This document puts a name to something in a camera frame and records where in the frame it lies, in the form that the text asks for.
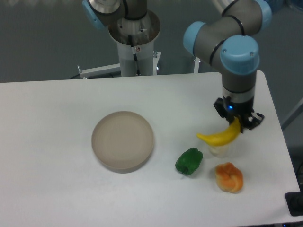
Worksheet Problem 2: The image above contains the blue plastic bag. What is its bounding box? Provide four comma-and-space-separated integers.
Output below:
268, 0, 284, 13

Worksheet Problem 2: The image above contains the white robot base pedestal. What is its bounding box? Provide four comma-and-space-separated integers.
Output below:
108, 10, 160, 77

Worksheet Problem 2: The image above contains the black cable on pedestal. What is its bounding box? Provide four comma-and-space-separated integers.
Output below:
127, 35, 141, 76

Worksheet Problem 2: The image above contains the orange toy bread knot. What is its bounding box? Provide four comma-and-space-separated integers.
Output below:
215, 162, 244, 193

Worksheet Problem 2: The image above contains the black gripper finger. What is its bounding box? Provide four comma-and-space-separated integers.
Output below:
214, 98, 231, 122
239, 112, 264, 133

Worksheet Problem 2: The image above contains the black device at table edge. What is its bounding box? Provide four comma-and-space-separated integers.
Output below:
285, 192, 303, 217

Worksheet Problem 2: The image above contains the white toy garlic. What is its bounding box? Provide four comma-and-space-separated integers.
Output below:
208, 145, 230, 158

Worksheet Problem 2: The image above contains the yellow toy banana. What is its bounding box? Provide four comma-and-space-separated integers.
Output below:
196, 118, 241, 147

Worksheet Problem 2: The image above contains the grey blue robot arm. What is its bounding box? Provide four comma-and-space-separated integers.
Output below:
82, 0, 272, 130

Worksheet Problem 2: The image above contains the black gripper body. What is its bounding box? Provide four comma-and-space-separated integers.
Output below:
222, 96, 254, 124

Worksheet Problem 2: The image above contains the white upright bracket post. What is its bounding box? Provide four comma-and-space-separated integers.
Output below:
193, 57, 201, 74

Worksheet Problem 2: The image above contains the beige round plate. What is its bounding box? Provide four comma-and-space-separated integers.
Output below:
91, 111, 154, 173

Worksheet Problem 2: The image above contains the green toy bell pepper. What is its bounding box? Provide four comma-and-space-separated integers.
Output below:
175, 148, 203, 175

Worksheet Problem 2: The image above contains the white metal bracket frame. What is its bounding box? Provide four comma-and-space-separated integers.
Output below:
70, 51, 161, 79

